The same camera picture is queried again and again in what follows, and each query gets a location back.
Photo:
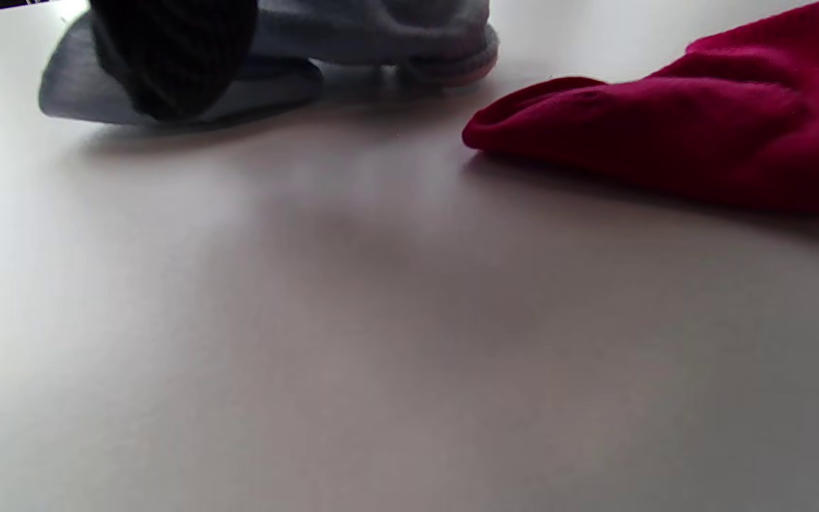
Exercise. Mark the person's right hand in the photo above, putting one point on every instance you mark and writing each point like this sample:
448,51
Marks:
168,57

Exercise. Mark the red sock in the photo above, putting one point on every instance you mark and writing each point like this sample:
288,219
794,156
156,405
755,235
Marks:
665,128

